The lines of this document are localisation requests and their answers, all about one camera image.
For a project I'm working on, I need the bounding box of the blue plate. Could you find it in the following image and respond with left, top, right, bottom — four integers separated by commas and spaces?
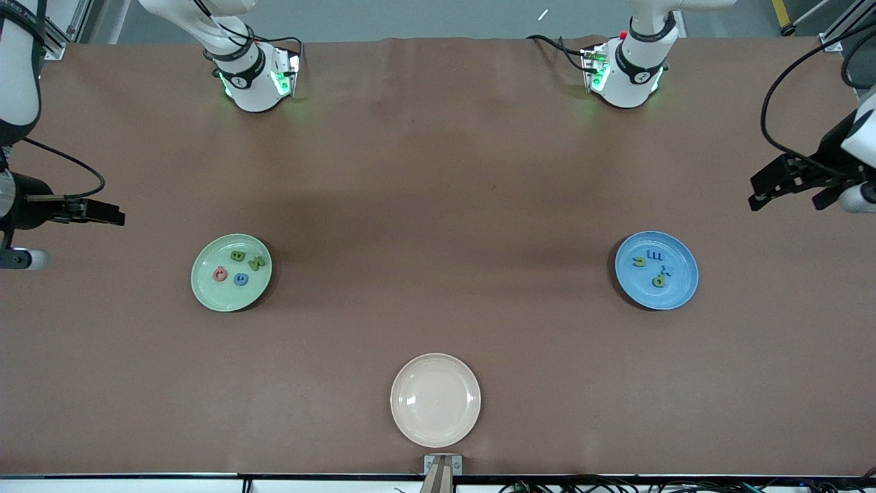
614, 230, 699, 311

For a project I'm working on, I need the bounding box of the black stand foot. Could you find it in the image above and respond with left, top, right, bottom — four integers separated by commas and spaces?
782, 0, 839, 37

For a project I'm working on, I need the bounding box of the light green plate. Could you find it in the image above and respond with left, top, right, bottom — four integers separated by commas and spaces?
190, 233, 273, 313

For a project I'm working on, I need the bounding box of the brown table cover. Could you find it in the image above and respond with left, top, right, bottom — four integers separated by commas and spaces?
0, 36, 876, 478

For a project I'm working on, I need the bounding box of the cream plate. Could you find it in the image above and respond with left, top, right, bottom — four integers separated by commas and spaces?
390, 353, 482, 448

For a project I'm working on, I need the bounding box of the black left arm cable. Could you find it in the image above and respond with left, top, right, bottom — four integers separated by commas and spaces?
761, 38, 876, 165

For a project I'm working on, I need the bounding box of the aluminium frame profile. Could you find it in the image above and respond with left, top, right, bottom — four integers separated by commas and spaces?
821, 0, 876, 53
41, 0, 93, 61

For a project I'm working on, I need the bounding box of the black right base cable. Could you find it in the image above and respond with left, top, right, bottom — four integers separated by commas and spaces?
233, 31, 305, 76

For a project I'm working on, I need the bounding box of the black base cable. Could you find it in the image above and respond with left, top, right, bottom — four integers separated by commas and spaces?
233, 31, 305, 76
526, 34, 596, 73

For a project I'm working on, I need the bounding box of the black left base cable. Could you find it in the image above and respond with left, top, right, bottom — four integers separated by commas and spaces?
526, 34, 596, 73

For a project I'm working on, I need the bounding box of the grey metal bracket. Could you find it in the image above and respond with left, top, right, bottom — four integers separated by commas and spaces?
423, 454, 464, 477

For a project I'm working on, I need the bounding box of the aluminium profile post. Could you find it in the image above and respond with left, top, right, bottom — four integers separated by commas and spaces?
419, 457, 456, 493

